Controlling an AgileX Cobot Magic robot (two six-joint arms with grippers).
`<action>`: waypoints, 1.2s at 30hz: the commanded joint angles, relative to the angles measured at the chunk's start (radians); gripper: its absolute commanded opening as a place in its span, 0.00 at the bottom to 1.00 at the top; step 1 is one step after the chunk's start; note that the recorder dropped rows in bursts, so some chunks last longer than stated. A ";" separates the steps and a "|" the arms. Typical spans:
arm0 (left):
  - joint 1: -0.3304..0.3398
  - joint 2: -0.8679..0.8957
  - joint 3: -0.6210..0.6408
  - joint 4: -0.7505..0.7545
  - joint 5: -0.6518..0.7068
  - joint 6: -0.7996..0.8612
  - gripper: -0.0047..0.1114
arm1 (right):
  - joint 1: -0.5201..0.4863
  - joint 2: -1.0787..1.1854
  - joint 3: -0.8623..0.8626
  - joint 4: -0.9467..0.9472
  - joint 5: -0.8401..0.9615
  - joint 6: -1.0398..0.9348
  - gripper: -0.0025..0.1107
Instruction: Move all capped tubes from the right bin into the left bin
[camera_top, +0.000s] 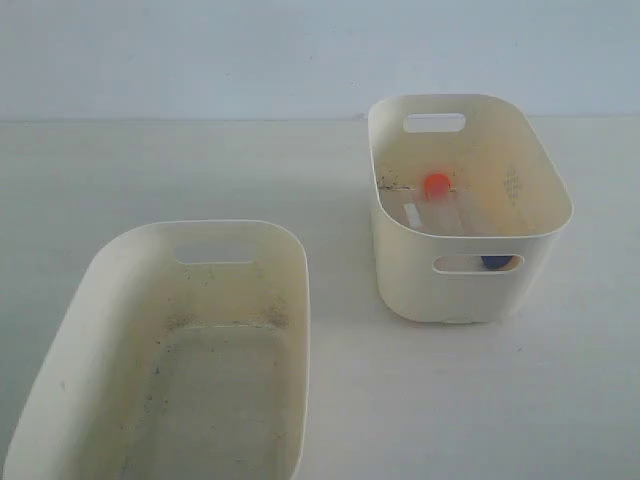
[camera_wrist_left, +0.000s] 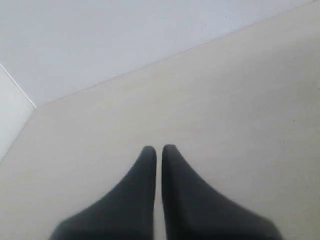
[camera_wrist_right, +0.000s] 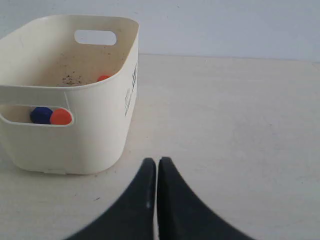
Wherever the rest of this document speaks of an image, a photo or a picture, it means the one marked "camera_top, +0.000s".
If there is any orange-capped clear tube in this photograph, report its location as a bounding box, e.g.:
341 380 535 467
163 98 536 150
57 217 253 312
418 172 464 236

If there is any blue-capped tube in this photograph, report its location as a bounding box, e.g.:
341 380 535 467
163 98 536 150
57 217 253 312
481 255 517 271

